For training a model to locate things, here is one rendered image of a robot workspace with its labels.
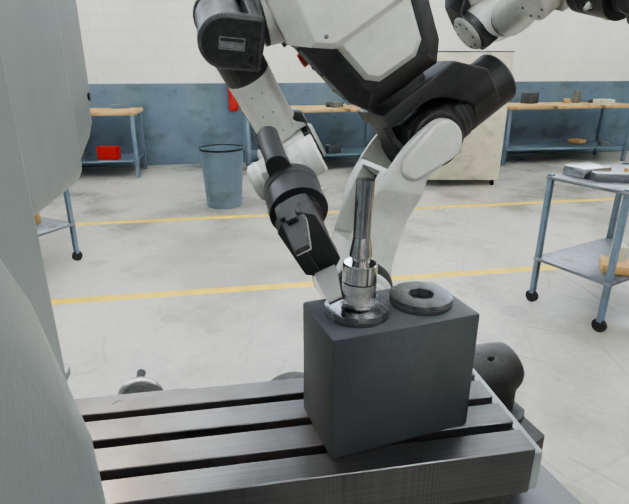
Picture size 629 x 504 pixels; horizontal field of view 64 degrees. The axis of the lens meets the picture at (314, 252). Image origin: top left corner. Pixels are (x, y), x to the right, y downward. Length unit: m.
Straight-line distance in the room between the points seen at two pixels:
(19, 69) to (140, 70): 7.80
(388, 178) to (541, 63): 8.70
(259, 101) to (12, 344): 0.87
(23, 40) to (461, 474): 0.71
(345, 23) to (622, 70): 9.74
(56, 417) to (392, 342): 0.51
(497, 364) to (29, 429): 1.27
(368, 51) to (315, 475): 0.68
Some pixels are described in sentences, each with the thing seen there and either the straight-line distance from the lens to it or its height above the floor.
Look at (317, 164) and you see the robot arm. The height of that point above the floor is 1.30.
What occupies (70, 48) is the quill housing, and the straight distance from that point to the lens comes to 0.63.
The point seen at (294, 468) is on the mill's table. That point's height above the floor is 0.94.
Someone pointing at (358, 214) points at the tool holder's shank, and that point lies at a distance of 0.65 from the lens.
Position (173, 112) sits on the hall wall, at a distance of 8.18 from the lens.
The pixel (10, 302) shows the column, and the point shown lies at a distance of 0.19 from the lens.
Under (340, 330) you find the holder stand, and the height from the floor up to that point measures 1.13.
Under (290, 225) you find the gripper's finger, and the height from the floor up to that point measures 1.26.
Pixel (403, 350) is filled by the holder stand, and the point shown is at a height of 1.09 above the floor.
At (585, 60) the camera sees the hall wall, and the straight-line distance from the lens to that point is 10.10.
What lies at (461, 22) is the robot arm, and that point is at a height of 1.53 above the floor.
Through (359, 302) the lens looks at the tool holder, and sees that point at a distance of 0.67.
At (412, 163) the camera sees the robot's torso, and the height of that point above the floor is 1.27.
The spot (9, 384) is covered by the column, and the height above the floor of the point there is 1.36.
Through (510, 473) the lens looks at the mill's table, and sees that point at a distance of 0.84.
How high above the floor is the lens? 1.45
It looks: 20 degrees down
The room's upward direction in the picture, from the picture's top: straight up
